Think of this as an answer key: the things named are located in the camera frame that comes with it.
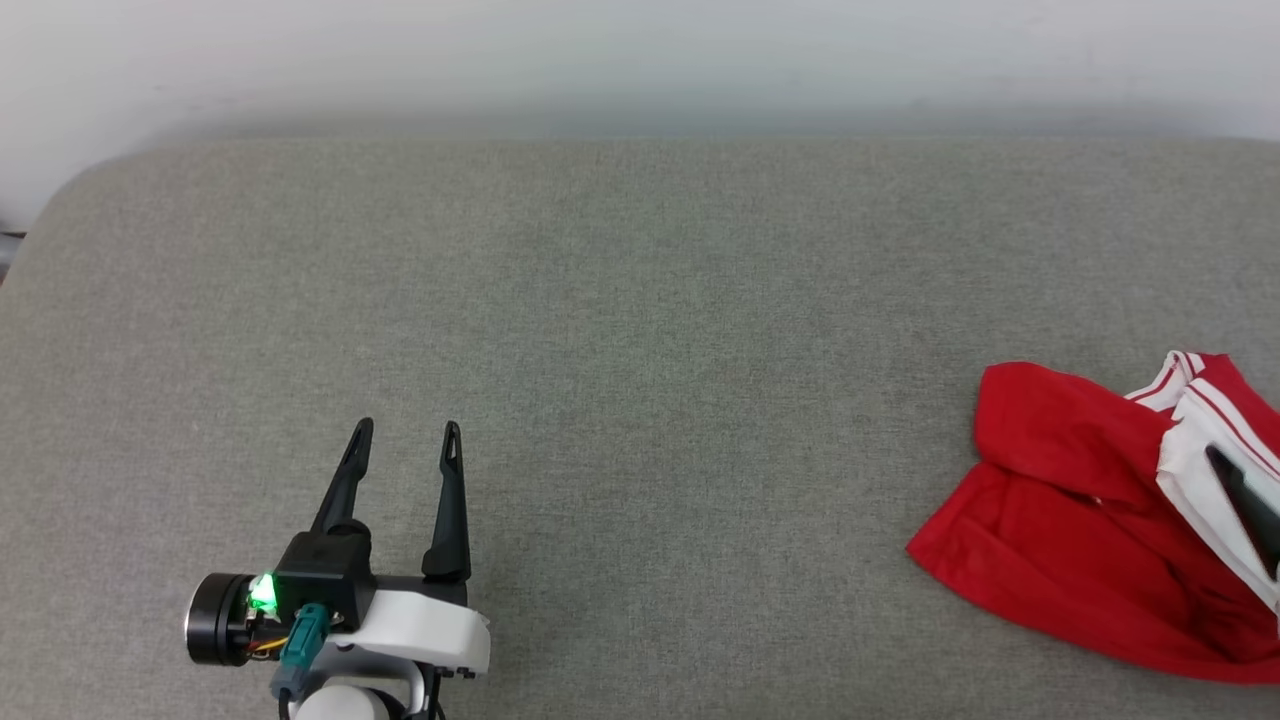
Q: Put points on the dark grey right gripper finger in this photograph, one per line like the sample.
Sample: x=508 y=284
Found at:
x=1255 y=510

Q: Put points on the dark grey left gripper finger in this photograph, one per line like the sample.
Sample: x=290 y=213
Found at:
x=450 y=510
x=345 y=480

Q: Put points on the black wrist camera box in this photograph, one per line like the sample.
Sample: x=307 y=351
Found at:
x=325 y=575

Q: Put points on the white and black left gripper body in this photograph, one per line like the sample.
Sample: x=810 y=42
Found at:
x=420 y=630

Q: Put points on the red and white t-shirt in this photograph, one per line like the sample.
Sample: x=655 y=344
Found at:
x=1050 y=500

